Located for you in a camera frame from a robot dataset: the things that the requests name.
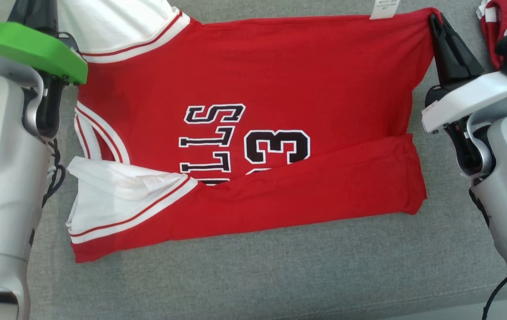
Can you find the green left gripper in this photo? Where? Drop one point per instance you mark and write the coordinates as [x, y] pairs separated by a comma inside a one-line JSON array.
[[31, 49]]

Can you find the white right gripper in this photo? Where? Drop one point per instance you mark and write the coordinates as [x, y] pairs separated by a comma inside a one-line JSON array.
[[471, 98]]

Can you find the red Bulls 23 jersey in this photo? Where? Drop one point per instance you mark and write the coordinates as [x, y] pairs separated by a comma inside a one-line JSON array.
[[302, 66]]

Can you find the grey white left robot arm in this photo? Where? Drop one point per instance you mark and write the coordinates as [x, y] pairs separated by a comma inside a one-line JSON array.
[[0, 178]]

